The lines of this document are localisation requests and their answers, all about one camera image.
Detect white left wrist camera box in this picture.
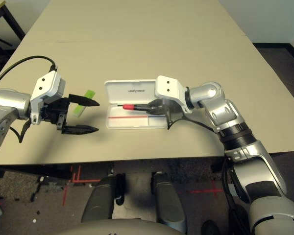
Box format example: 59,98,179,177
29,70,66,125

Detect red floor tape lines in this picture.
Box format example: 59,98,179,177
62,165,101,206

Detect side table with black frame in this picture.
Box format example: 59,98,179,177
0,0,25,52

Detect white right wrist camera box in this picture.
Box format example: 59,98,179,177
154,75,193,115

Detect grey robot right leg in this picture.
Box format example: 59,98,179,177
150,171,187,233

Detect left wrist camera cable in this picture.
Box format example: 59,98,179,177
0,55,59,93

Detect black marker with red cap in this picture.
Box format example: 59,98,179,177
122,104,152,113

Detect white plastic pencil case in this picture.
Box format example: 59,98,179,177
104,78,168,130

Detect red floor tape cross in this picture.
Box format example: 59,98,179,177
188,181,223,196

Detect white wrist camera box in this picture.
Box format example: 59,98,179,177
154,75,193,115
29,70,66,125

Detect green eraser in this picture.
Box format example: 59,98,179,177
73,90,97,118

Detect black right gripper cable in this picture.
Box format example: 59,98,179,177
165,110,220,134

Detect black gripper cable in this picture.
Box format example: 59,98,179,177
165,110,220,134
9,118,31,144

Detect black shoe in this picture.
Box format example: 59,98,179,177
202,220,221,235

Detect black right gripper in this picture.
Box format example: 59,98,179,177
143,99,181,116

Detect grey robot torso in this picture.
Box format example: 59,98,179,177
55,217,177,235

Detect grey robot left leg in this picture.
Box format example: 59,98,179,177
81,172,127,223

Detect grey robot leg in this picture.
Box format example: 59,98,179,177
81,172,127,223
150,171,187,233

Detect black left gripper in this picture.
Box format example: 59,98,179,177
40,94,100,136

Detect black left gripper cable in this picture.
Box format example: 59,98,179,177
9,118,31,144

